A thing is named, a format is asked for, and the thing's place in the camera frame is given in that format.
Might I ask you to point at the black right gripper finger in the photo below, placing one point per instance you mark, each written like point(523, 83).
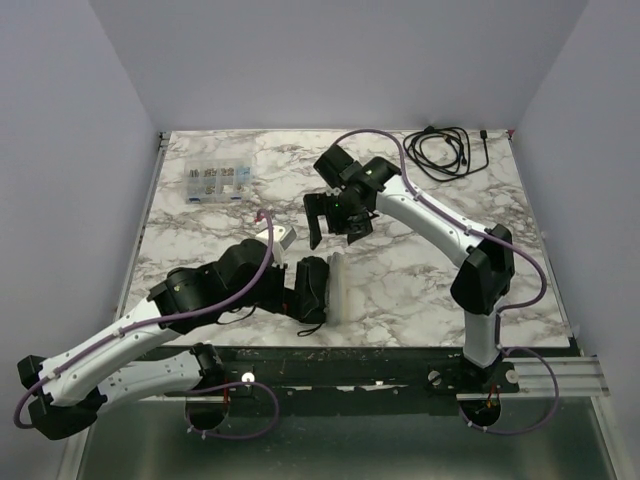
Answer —
point(315, 207)
point(358, 228)

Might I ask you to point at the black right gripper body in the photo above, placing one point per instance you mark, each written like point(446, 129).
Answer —
point(329, 214)

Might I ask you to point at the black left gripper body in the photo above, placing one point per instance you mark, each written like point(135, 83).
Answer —
point(311, 288)

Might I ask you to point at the black umbrella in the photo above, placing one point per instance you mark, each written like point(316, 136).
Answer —
point(312, 275)

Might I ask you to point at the beige zippered umbrella case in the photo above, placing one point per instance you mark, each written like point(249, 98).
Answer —
point(337, 290)

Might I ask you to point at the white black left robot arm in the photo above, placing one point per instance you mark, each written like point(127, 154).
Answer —
point(68, 392)

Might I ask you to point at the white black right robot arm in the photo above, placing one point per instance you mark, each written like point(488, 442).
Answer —
point(483, 257)

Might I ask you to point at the clear plastic screw organizer box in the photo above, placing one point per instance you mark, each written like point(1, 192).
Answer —
point(217, 181)

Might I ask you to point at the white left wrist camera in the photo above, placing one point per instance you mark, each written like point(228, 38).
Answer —
point(283, 237)

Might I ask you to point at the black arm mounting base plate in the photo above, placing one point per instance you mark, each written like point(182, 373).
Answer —
point(345, 381)

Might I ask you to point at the aluminium front rail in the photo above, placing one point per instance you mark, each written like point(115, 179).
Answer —
point(530, 378)

